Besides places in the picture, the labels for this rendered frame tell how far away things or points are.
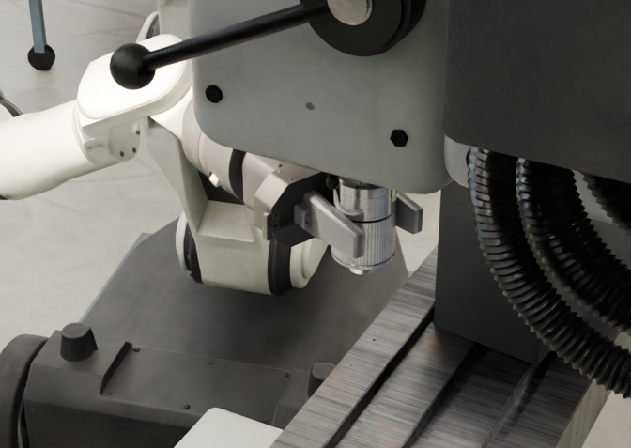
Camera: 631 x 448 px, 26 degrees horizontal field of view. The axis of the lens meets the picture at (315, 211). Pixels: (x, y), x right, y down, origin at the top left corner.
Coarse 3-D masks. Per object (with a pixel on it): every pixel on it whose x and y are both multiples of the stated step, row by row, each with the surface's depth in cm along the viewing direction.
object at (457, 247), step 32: (448, 192) 131; (448, 224) 132; (608, 224) 139; (448, 256) 134; (480, 256) 132; (448, 288) 136; (480, 288) 134; (448, 320) 138; (480, 320) 135; (512, 320) 133; (512, 352) 135; (544, 352) 134
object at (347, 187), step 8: (344, 184) 96; (352, 184) 96; (360, 184) 96; (368, 184) 96; (344, 192) 96; (352, 192) 96; (360, 192) 96; (368, 192) 96; (376, 192) 96; (384, 192) 96
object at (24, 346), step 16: (16, 336) 194; (32, 336) 195; (16, 352) 190; (32, 352) 190; (0, 368) 188; (16, 368) 188; (0, 384) 187; (16, 384) 187; (0, 400) 186; (16, 400) 186; (0, 416) 186; (16, 416) 187; (0, 432) 186; (16, 432) 188
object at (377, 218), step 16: (336, 192) 97; (336, 208) 98; (352, 208) 96; (368, 208) 96; (384, 208) 97; (368, 224) 97; (384, 224) 98; (368, 240) 98; (384, 240) 98; (336, 256) 100; (368, 256) 98; (384, 256) 99
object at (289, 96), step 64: (192, 0) 85; (256, 0) 83; (448, 0) 78; (192, 64) 88; (256, 64) 85; (320, 64) 83; (384, 64) 80; (256, 128) 87; (320, 128) 85; (384, 128) 83
